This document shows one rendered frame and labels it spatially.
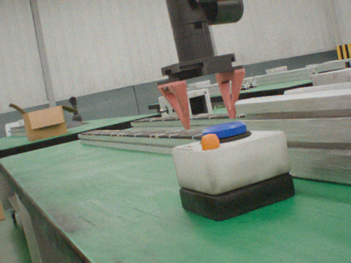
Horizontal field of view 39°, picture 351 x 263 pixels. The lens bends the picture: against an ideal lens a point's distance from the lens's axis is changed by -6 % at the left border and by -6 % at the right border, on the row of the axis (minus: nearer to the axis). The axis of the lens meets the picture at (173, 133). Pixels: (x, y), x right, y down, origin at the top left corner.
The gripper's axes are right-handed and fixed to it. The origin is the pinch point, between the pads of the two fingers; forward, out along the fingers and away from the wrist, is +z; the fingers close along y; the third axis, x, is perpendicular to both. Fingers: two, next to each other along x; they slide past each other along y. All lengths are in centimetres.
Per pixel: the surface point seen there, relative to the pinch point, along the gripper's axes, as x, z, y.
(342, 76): -16.4, -2.8, 14.1
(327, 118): -35.4, -0.5, -4.8
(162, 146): 19.3, 4.6, -1.7
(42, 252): 104, 41, -24
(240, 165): -34.3, 1.4, -14.0
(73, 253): -28.3, 6.3, -28.4
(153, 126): 77, 5, 17
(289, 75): 258, 4, 195
